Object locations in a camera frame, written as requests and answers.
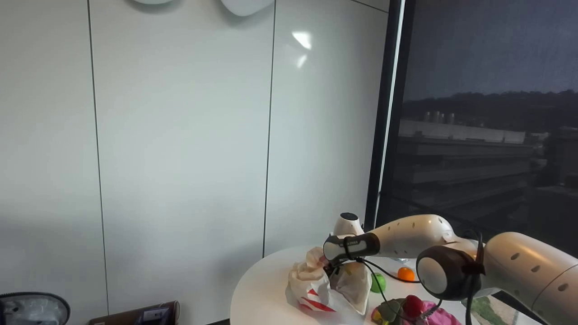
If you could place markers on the green round fruit toy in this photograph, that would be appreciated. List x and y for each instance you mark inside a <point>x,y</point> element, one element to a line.
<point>377,282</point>

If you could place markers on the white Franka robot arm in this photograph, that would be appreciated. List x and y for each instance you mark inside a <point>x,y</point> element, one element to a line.
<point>533,273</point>

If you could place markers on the orange round fruit toy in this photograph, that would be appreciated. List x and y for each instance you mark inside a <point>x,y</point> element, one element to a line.
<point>406,275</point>

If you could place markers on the pink crumpled cloth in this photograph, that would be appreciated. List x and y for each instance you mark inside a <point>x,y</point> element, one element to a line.
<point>430,316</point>

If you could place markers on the white red plastic bag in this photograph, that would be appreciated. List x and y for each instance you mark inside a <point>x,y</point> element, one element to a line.
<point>312,284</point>

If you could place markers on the red round fruit toy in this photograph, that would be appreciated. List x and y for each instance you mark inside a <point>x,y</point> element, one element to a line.
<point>412,307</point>

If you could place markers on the dark round bin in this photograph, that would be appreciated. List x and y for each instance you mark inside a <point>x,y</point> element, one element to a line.
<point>32,309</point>

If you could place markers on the dark framed board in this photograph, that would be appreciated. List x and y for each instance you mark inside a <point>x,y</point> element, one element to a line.
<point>152,314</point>

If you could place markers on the green plush toy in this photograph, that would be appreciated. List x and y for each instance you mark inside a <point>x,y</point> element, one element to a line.
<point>386,313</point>

